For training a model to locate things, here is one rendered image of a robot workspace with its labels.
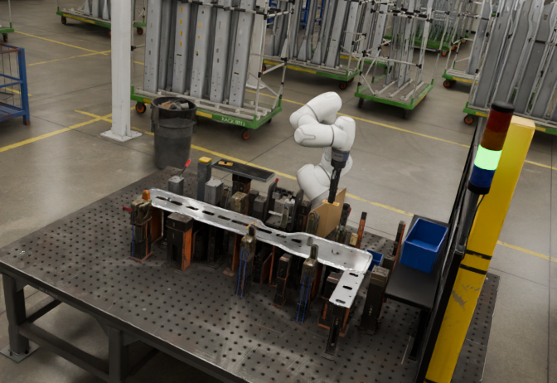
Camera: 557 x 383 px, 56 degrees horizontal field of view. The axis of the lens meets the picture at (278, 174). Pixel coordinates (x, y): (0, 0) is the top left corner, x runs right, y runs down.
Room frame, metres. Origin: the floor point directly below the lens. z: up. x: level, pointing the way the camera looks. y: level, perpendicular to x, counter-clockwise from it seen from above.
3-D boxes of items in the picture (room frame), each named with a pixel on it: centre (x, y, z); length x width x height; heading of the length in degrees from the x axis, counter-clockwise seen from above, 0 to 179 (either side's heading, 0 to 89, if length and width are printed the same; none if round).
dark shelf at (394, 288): (2.41, -0.81, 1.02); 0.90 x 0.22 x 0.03; 161
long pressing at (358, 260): (2.52, 0.13, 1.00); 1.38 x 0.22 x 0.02; 71
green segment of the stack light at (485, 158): (1.58, -0.65, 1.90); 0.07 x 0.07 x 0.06
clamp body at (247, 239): (2.33, 0.11, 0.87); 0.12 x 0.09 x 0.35; 161
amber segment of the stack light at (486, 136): (1.58, -0.65, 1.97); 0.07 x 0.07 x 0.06
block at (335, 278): (2.17, -0.34, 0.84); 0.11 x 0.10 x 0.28; 161
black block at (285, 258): (2.27, -0.09, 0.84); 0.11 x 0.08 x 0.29; 161
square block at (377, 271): (2.15, -0.55, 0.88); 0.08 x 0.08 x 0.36; 71
